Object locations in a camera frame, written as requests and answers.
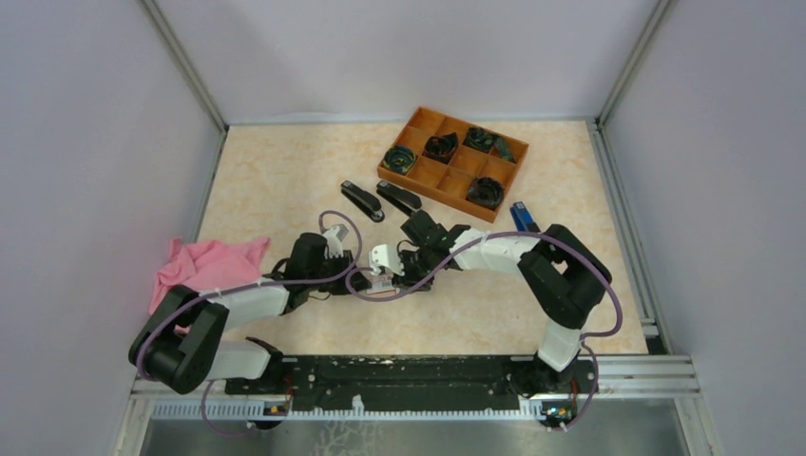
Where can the dark green flat item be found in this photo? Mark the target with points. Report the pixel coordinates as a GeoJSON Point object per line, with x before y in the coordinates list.
{"type": "Point", "coordinates": [503, 150]}

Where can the black coiled item blue-green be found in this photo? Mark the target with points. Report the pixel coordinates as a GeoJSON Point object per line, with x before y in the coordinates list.
{"type": "Point", "coordinates": [399, 159]}

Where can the orange compartment tray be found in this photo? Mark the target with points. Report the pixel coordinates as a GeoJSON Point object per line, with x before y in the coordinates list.
{"type": "Point", "coordinates": [449, 183]}

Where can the blue stapler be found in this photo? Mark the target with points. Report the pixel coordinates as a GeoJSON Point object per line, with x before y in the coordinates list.
{"type": "Point", "coordinates": [522, 218]}

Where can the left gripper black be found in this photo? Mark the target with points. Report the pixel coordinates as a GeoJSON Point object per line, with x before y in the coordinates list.
{"type": "Point", "coordinates": [345, 262]}

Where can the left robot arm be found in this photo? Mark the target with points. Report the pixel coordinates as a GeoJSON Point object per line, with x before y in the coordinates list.
{"type": "Point", "coordinates": [181, 344]}

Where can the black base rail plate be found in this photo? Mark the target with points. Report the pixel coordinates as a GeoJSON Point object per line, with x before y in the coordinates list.
{"type": "Point", "coordinates": [468, 383]}

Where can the pink cloth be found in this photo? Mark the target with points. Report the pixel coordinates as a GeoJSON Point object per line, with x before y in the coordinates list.
{"type": "Point", "coordinates": [207, 265]}

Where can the red white staple box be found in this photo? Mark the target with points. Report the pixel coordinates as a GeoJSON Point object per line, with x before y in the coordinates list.
{"type": "Point", "coordinates": [381, 285]}

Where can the black stapler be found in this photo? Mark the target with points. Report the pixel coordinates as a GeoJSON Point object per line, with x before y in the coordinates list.
{"type": "Point", "coordinates": [366, 202]}
{"type": "Point", "coordinates": [405, 201]}

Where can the black coiled item centre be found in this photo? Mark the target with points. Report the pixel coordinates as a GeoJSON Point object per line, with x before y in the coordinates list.
{"type": "Point", "coordinates": [441, 148]}

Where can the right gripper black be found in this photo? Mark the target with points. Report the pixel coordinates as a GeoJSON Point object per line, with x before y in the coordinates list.
{"type": "Point", "coordinates": [409, 278]}

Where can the black coiled item lower right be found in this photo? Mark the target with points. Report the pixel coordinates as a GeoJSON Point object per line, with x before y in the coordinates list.
{"type": "Point", "coordinates": [486, 192]}

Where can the black coiled item upper right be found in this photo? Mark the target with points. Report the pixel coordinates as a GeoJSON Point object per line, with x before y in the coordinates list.
{"type": "Point", "coordinates": [480, 139]}

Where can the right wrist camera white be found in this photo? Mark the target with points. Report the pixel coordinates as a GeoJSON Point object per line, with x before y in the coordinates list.
{"type": "Point", "coordinates": [384, 259]}

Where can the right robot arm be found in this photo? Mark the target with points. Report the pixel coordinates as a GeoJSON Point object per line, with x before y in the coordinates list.
{"type": "Point", "coordinates": [566, 278]}

